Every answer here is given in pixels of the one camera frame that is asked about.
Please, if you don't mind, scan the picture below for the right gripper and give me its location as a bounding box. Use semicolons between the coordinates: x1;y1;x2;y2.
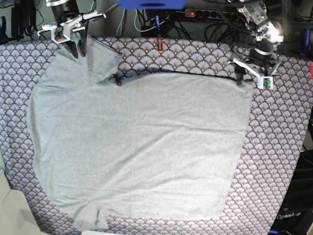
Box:
37;12;107;58

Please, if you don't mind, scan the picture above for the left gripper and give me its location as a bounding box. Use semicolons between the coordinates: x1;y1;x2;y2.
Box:
228;55;282;88

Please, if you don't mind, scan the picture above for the light grey T-shirt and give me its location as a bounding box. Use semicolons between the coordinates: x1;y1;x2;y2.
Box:
26;38;253;231

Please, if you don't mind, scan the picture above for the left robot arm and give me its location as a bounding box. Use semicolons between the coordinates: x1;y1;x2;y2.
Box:
229;0;284;90

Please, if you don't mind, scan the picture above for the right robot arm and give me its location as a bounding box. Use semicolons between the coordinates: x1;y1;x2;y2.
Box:
37;0;106;58

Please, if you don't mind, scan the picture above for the black device top left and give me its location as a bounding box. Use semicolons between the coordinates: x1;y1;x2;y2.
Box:
11;0;36;38

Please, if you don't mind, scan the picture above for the purple fan-pattern tablecloth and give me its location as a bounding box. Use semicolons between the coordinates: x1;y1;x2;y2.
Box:
0;37;313;235

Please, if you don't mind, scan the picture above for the orange clamp right edge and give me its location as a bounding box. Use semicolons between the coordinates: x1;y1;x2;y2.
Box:
310;61;313;79

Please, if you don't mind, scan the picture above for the black power strip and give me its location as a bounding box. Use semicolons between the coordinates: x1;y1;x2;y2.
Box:
183;9;223;20

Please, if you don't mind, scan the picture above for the blue clamp right side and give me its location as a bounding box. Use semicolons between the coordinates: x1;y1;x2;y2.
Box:
300;29;311;56

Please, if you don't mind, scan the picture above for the blue orange table clamp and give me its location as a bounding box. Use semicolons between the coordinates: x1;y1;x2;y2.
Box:
155;15;163;52

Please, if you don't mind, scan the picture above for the black OpenArm box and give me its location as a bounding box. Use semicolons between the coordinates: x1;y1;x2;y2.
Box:
269;150;313;235

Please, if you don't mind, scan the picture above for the white panel bottom left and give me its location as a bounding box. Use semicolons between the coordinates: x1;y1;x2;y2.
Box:
0;170;41;235

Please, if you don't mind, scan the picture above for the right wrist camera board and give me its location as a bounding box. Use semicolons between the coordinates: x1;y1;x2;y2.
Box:
51;27;66;44

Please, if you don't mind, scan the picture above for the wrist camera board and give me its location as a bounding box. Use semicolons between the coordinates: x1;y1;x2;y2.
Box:
51;27;66;44
257;76;273;90

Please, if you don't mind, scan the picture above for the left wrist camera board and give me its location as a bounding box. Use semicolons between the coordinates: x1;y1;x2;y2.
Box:
257;76;273;90

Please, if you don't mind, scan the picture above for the light blue cable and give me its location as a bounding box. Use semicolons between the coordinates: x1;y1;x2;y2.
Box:
88;0;128;37

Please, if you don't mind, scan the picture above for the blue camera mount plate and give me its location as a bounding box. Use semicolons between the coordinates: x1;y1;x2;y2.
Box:
118;0;186;9

